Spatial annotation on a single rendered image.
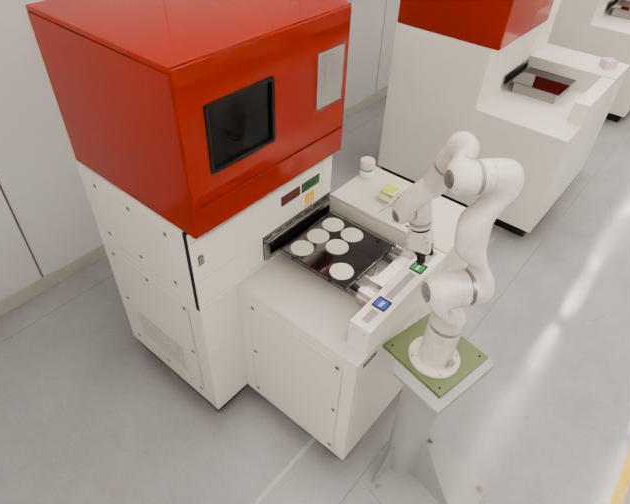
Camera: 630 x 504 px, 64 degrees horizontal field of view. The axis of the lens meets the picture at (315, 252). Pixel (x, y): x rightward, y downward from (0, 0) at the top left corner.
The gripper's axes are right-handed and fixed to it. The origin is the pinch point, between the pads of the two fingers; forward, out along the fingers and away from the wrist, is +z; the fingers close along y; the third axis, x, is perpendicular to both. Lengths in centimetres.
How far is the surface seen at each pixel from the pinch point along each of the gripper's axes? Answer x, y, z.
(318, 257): -17.0, -39.7, 2.6
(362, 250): -0.8, -28.5, 4.9
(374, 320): -34.3, 1.1, 5.1
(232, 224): -45, -54, -26
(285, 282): -32, -47, 9
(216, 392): -66, -73, 63
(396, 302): -21.7, 2.3, 5.3
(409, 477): -29, 10, 104
